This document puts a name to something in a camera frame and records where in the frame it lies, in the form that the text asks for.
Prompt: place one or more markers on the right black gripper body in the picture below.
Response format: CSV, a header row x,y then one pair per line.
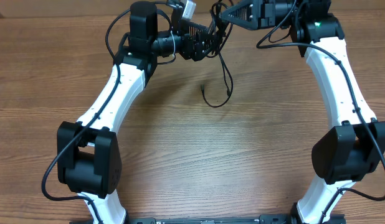
x,y
267,14

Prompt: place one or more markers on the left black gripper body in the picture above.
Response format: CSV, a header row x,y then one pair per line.
x,y
186,50

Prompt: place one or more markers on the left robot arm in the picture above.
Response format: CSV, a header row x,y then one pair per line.
x,y
88,157

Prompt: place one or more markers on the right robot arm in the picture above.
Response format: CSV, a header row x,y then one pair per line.
x,y
355,143

